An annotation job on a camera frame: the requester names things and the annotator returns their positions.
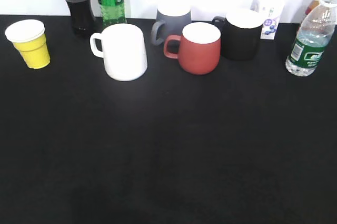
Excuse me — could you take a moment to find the red ceramic mug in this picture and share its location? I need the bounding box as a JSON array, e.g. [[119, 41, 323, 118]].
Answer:
[[163, 22, 221, 75]]

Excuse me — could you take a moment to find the green label water bottle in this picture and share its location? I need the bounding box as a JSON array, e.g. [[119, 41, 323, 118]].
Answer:
[[285, 0, 336, 77]]

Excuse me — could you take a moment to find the white milk carton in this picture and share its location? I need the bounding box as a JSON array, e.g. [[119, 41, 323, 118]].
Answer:
[[251, 0, 285, 40]]

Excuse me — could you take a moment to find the black ceramic mug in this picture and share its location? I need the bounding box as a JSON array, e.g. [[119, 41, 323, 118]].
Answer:
[[212, 8, 264, 61]]

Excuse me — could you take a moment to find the grey ceramic mug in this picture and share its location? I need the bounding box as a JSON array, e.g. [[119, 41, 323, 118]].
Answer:
[[151, 3, 192, 46]]

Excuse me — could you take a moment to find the yellow paper cup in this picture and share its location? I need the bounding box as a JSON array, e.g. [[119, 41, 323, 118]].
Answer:
[[5, 19, 51, 70]]

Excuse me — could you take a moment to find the black tablecloth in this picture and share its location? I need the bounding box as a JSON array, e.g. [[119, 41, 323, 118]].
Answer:
[[1, 16, 336, 223]]

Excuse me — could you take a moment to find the white ceramic mug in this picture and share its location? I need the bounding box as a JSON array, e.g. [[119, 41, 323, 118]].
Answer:
[[90, 23, 147, 81]]

